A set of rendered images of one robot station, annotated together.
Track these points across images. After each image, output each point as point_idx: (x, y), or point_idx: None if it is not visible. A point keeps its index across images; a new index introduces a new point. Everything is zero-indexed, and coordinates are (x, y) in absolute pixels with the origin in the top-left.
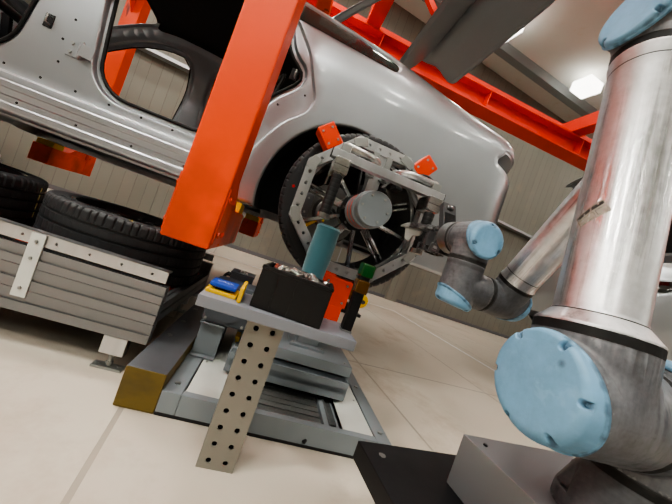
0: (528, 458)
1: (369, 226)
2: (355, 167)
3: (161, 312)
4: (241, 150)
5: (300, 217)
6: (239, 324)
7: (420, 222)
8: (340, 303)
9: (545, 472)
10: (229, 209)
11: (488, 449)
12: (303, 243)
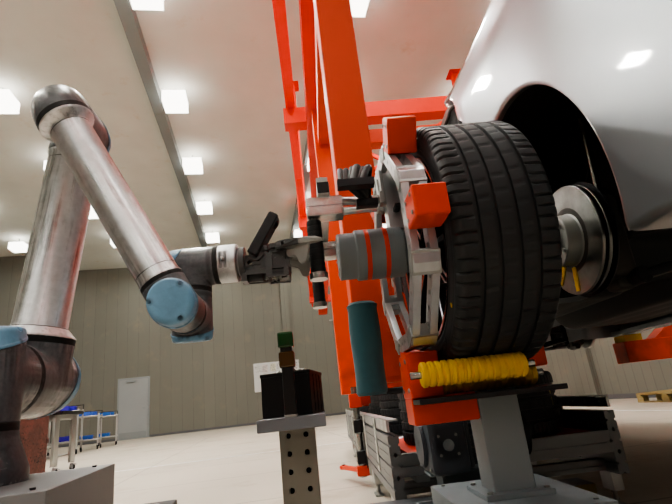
0: (64, 475)
1: (343, 279)
2: (326, 238)
3: (407, 466)
4: (349, 288)
5: (385, 307)
6: (429, 466)
7: (401, 202)
8: (408, 391)
9: (42, 478)
10: (383, 337)
11: (88, 467)
12: (391, 333)
